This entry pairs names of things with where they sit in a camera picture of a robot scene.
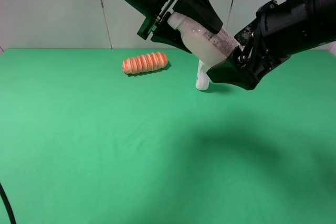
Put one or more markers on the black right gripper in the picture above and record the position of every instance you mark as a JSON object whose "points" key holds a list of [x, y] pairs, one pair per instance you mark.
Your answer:
{"points": [[277, 33]]}

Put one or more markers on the orange ridged bread loaf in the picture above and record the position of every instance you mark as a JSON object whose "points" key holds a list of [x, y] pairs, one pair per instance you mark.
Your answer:
{"points": [[145, 63]]}

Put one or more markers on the white bottle with black brush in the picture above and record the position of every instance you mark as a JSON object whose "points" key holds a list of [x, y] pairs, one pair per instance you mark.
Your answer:
{"points": [[202, 80]]}

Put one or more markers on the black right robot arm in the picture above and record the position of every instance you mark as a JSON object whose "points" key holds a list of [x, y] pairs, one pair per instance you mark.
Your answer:
{"points": [[323, 24]]}

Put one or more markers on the white milk bottle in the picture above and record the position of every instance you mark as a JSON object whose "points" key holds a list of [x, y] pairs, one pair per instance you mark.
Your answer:
{"points": [[208, 47]]}

